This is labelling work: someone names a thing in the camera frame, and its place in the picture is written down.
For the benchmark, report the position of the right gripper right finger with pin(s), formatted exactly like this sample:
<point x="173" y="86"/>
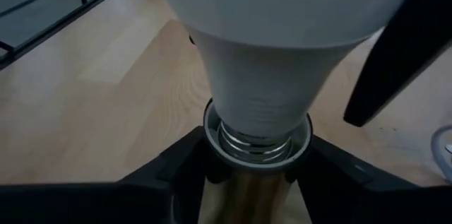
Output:
<point x="346" y="195"/>

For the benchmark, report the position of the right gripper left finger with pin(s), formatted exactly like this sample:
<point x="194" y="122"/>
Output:
<point x="176" y="188"/>

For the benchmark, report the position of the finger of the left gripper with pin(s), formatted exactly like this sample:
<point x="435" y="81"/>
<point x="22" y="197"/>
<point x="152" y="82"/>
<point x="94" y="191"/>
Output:
<point x="406" y="58"/>

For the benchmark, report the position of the white lightbulb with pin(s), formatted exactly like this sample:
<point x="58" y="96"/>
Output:
<point x="265" y="75"/>

